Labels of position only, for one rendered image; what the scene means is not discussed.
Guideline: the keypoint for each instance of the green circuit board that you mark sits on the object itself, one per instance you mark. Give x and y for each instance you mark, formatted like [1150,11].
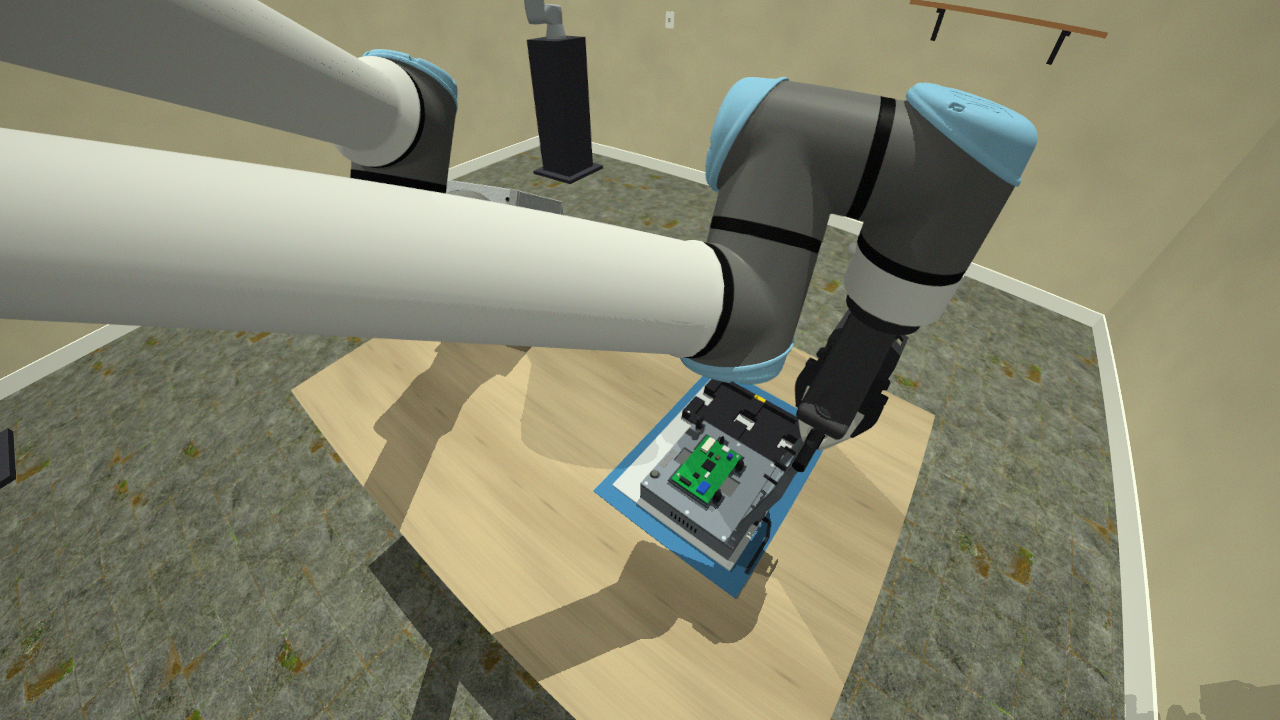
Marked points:
[706,469]

